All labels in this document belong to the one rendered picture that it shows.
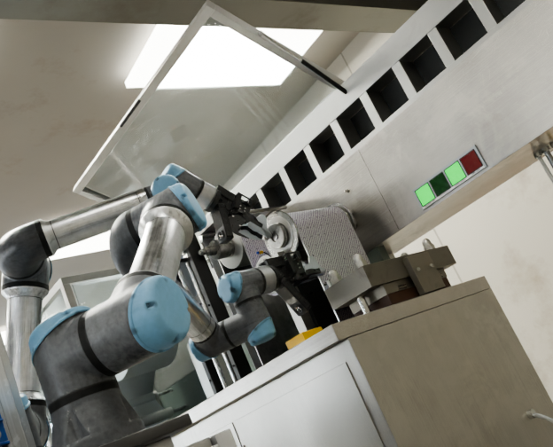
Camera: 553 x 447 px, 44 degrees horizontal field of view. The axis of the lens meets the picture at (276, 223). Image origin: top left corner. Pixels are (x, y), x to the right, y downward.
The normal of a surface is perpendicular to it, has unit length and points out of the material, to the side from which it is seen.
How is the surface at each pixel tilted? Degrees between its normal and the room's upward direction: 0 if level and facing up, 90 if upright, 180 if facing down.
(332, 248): 90
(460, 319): 90
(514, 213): 90
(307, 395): 90
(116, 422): 72
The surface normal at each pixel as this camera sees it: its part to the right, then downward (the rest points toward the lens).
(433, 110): -0.73, 0.11
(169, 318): 0.87, -0.40
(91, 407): 0.15, -0.65
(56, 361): -0.26, -0.15
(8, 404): 0.50, -0.46
